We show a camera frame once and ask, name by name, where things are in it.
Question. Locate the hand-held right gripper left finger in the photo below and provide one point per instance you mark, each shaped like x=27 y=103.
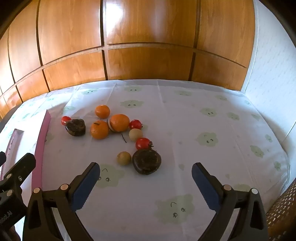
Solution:
x=86 y=185

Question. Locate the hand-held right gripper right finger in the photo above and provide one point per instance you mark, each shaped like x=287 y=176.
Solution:
x=205 y=187

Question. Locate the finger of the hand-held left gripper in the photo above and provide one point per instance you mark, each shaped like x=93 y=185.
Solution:
x=24 y=165
x=2 y=158

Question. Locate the pink tray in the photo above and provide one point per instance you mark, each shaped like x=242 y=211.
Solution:
x=42 y=139

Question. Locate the orange mandarin with stem mark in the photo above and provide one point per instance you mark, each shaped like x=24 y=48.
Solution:
x=99 y=130

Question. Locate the small red tomato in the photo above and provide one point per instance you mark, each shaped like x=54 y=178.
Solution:
x=135 y=124
x=65 y=119

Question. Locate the thin dark twig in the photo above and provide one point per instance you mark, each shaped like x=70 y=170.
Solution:
x=123 y=138

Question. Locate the red tomato with stem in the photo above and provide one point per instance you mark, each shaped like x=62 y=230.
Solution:
x=142 y=144

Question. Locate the white cloud print tablecloth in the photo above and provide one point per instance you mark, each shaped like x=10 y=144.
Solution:
x=185 y=115

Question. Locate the wicker chair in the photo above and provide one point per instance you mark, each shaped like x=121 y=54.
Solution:
x=284 y=208

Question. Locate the wooden wardrobe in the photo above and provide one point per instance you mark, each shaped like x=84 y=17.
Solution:
x=138 y=62

